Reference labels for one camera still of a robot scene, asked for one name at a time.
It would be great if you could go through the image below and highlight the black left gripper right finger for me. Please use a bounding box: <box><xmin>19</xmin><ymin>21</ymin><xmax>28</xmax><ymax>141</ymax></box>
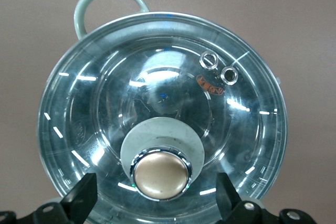
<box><xmin>216</xmin><ymin>173</ymin><xmax>276</xmax><ymax>224</ymax></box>

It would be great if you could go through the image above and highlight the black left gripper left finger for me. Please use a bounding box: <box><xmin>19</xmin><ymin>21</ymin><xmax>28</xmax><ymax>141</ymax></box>
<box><xmin>34</xmin><ymin>173</ymin><xmax>98</xmax><ymax>224</ymax></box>

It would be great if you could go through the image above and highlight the glass pot lid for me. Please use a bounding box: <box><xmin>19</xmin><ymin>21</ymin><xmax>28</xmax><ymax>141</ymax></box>
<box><xmin>38</xmin><ymin>11</ymin><xmax>288</xmax><ymax>224</ymax></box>

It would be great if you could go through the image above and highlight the stainless steel pot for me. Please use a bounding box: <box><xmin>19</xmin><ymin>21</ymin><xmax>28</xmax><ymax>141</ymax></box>
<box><xmin>74</xmin><ymin>0</ymin><xmax>284</xmax><ymax>84</ymax></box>

